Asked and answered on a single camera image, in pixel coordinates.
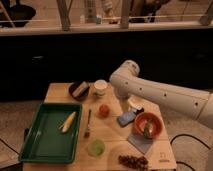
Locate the green plastic tray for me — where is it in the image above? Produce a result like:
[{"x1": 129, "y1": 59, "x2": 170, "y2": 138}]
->
[{"x1": 19, "y1": 103, "x2": 82, "y2": 163}]

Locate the blue sponge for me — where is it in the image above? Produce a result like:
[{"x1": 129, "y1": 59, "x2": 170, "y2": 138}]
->
[{"x1": 117, "y1": 112, "x2": 136, "y2": 127}]

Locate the grey blue cloth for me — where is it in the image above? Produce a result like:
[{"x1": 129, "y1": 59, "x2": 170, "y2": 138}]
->
[{"x1": 127, "y1": 133, "x2": 153, "y2": 154}]

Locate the green vegetable in bowl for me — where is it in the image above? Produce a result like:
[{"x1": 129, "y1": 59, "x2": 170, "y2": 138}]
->
[{"x1": 143, "y1": 122, "x2": 151, "y2": 138}]

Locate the white paper cup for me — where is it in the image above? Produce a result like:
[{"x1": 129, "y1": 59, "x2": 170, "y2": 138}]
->
[{"x1": 94, "y1": 79, "x2": 108, "y2": 96}]

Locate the red bowl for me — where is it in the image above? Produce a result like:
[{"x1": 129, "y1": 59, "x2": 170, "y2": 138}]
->
[{"x1": 133, "y1": 112, "x2": 163, "y2": 139}]

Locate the green plastic cup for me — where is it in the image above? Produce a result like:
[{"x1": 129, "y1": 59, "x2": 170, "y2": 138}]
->
[{"x1": 87, "y1": 139, "x2": 105, "y2": 157}]

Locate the metal fork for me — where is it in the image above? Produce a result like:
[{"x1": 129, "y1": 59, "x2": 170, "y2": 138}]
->
[{"x1": 84, "y1": 109, "x2": 92, "y2": 138}]

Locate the bunch of dark grapes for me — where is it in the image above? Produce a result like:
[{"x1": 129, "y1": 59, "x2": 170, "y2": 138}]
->
[{"x1": 118, "y1": 155, "x2": 148, "y2": 171}]

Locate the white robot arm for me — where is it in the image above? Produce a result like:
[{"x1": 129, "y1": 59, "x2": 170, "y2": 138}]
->
[{"x1": 110, "y1": 60, "x2": 213, "y2": 130}]

